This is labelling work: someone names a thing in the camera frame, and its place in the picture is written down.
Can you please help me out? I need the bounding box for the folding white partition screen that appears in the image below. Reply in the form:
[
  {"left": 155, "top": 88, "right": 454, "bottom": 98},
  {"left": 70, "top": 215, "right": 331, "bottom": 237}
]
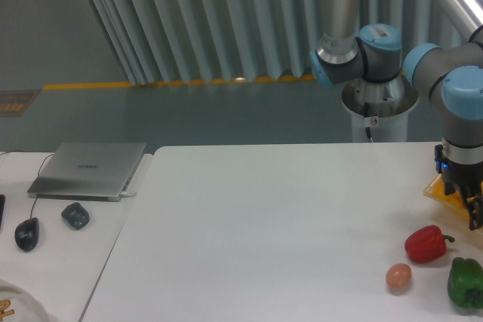
[{"left": 91, "top": 0, "right": 482, "bottom": 85}]

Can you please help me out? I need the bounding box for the black computer mouse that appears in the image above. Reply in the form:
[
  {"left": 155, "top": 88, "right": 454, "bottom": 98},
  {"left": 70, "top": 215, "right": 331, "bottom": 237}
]
[{"left": 14, "top": 217, "right": 39, "bottom": 252}]

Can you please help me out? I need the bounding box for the brown egg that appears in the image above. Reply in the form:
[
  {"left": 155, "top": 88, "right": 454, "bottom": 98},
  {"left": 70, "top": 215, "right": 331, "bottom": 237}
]
[{"left": 385, "top": 263, "right": 412, "bottom": 293}]

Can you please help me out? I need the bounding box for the black power adapter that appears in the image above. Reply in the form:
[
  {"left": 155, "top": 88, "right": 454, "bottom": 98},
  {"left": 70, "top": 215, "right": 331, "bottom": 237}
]
[{"left": 61, "top": 202, "right": 90, "bottom": 230}]

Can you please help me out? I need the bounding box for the black device at edge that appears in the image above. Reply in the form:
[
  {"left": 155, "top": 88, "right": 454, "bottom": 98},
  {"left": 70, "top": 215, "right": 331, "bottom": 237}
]
[{"left": 0, "top": 194, "right": 6, "bottom": 228}]

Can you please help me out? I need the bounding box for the yellow wicker basket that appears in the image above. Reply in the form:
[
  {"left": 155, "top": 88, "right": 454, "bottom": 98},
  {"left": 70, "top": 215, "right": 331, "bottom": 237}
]
[{"left": 423, "top": 175, "right": 469, "bottom": 223}]

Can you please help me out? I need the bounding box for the black mouse cable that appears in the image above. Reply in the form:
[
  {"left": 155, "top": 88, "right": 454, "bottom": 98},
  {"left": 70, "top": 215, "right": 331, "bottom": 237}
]
[{"left": 0, "top": 150, "right": 56, "bottom": 221}]

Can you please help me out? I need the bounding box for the red bell pepper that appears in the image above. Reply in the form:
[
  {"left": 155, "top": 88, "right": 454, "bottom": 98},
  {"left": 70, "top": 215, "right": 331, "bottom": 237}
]
[{"left": 405, "top": 225, "right": 455, "bottom": 264}]

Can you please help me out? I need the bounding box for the silver closed laptop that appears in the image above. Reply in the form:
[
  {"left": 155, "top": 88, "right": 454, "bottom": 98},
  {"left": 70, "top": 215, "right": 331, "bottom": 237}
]
[{"left": 27, "top": 143, "right": 146, "bottom": 201}]

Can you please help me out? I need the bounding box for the black pedestal cable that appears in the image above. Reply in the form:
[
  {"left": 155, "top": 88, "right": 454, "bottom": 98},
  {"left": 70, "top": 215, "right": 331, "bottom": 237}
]
[{"left": 362, "top": 102, "right": 375, "bottom": 144}]

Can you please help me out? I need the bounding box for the green bell pepper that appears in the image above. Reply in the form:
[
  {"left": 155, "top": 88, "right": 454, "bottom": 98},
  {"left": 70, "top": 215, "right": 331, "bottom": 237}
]
[{"left": 447, "top": 257, "right": 482, "bottom": 309}]

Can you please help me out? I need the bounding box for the brown floor sign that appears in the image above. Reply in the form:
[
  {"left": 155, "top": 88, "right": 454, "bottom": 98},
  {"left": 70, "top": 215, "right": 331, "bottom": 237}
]
[{"left": 1, "top": 90, "right": 41, "bottom": 117}]

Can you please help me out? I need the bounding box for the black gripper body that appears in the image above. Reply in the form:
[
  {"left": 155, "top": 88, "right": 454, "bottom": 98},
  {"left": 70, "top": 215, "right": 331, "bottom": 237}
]
[{"left": 435, "top": 144, "right": 482, "bottom": 198}]

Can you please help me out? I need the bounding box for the white cloth with print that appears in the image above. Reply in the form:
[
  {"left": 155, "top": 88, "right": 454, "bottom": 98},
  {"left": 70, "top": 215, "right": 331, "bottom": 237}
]
[{"left": 1, "top": 280, "right": 51, "bottom": 322}]

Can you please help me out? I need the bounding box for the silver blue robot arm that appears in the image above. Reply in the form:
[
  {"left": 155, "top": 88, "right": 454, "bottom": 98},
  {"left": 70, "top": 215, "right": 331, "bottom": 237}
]
[{"left": 309, "top": 0, "right": 482, "bottom": 230}]

